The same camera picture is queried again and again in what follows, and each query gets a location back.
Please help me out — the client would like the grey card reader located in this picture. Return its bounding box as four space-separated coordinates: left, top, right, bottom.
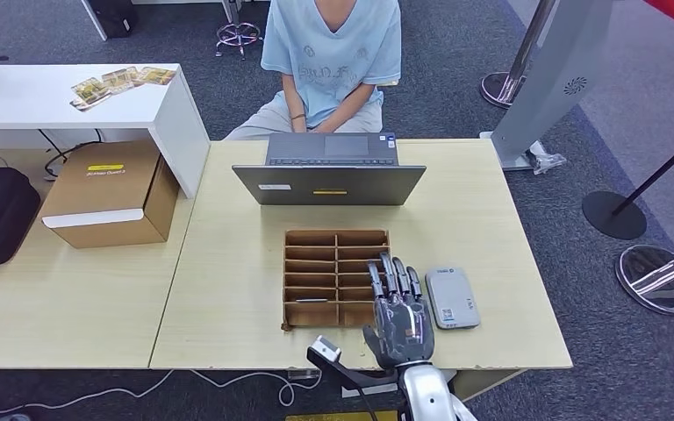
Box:
425 267 482 331

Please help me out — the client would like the wooden card organizer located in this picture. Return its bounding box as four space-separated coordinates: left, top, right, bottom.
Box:
281 228 391 332

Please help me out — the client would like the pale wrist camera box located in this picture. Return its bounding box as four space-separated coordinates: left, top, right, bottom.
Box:
312 335 343 362

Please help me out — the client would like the black camera bracket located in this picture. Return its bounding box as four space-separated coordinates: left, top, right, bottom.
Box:
306 347 403 391

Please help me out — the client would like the black computer tower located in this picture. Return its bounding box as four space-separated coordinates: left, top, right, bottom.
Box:
87 0 139 39

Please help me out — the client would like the silver kiosk stand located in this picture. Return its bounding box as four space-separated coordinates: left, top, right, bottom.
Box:
479 0 614 173

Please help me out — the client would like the black power cable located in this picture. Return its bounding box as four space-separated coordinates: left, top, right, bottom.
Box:
39 128 104 180

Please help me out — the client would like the black camera cable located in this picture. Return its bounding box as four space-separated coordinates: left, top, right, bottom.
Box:
355 388 380 421

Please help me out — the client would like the grey laptop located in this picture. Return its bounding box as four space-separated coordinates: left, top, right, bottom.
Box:
232 132 427 207

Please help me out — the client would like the chrome stanchion post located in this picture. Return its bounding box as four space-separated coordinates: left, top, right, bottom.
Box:
480 0 556 110
614 240 674 316

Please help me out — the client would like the white floor cable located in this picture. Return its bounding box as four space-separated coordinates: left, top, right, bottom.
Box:
0 368 324 415

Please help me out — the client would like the cardboard box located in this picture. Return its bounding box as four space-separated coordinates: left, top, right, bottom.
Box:
39 139 181 250

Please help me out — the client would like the chrome stool base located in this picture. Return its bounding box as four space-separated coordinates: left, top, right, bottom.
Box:
216 22 262 60

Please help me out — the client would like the white desk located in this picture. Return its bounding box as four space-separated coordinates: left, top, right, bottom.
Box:
0 62 212 201

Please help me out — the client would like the clear plastic wrap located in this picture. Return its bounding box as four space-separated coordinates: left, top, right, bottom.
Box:
522 139 568 175

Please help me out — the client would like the person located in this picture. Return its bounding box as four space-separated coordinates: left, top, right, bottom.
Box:
223 0 403 140

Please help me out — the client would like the black stanchion post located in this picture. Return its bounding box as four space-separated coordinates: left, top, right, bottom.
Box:
582 122 674 241

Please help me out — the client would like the yellow floor tape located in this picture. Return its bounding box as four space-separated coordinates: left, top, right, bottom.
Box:
284 410 399 421

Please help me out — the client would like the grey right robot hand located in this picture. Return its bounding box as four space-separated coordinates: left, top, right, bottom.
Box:
362 251 436 370

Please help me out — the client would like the autumn print card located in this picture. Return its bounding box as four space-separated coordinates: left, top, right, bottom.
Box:
101 67 140 94
70 76 111 111

